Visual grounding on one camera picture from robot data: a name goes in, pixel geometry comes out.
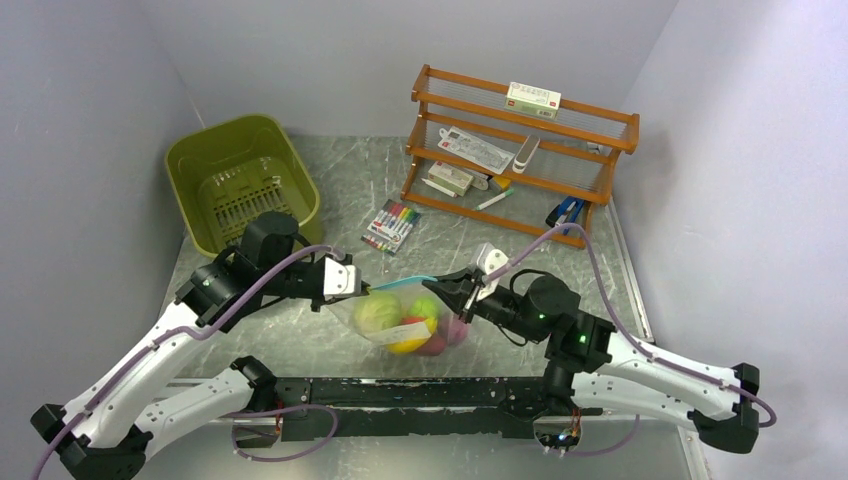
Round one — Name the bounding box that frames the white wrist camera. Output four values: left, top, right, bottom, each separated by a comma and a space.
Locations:
323, 256, 363, 298
469, 242, 510, 286

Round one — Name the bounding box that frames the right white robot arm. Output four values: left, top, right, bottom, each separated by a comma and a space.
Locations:
422, 269, 760, 454

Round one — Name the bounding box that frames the dark red sweet potato toy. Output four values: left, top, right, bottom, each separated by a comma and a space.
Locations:
415, 334, 448, 357

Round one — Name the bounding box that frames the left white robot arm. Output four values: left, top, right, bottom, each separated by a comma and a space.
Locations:
31, 212, 366, 479

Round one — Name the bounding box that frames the purple onion toy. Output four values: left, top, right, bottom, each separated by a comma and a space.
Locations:
440, 316, 470, 346

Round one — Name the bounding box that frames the flat white packaged item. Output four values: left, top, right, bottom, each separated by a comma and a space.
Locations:
437, 126, 515, 175

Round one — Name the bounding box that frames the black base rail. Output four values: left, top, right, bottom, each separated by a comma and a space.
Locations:
209, 374, 604, 444

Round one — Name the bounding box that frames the yellow banana toy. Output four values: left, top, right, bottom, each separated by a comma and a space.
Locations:
386, 319, 438, 354

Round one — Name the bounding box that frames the clear zip bag blue zipper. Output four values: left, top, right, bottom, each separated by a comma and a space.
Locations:
330, 276, 470, 357

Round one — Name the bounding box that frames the pack of coloured markers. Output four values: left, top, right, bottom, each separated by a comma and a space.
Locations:
360, 199, 421, 256

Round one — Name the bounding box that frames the olive green plastic basket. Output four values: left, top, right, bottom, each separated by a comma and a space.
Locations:
164, 114, 324, 258

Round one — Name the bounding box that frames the white green box on shelf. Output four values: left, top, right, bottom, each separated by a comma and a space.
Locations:
504, 82, 562, 120

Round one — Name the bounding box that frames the pale green cabbage toy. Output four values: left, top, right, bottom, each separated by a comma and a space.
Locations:
351, 291, 403, 335

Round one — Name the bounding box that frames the blue stapler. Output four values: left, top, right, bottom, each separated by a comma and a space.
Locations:
545, 196, 585, 227

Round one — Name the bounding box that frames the green lime toy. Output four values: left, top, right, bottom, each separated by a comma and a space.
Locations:
406, 296, 441, 319

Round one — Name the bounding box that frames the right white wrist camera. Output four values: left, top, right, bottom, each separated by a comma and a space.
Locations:
469, 242, 510, 286

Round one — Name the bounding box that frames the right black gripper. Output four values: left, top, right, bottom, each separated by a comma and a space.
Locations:
424, 266, 547, 344

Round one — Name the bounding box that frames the small white box lower shelf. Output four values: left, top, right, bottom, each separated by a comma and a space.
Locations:
424, 161, 473, 196

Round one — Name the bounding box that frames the orange wooden shelf rack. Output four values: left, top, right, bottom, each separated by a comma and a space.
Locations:
401, 65, 641, 235

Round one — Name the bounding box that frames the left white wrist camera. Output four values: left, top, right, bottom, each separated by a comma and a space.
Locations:
323, 256, 363, 298

